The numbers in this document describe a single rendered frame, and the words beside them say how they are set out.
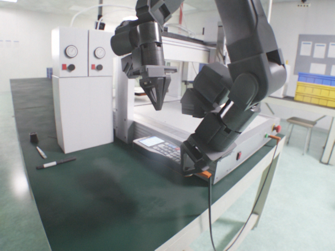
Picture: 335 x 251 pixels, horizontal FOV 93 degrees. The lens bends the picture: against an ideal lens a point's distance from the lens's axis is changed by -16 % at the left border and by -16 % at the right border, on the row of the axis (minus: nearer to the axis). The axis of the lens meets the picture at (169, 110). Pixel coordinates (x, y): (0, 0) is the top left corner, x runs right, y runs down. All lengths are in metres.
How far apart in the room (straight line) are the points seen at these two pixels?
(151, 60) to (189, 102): 0.13
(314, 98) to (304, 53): 1.90
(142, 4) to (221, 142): 0.35
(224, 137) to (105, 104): 0.57
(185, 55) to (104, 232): 0.84
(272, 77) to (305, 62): 4.56
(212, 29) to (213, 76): 0.88
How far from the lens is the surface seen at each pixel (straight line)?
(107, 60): 0.79
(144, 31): 0.45
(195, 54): 1.07
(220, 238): 1.49
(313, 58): 4.83
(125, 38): 0.47
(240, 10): 0.28
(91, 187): 0.60
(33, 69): 7.70
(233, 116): 0.32
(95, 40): 0.77
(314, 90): 3.14
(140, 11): 0.48
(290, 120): 3.11
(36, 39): 7.75
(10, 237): 1.65
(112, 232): 0.47
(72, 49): 0.73
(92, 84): 0.77
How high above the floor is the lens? 1.10
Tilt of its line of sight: 14 degrees down
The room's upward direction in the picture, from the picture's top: 4 degrees clockwise
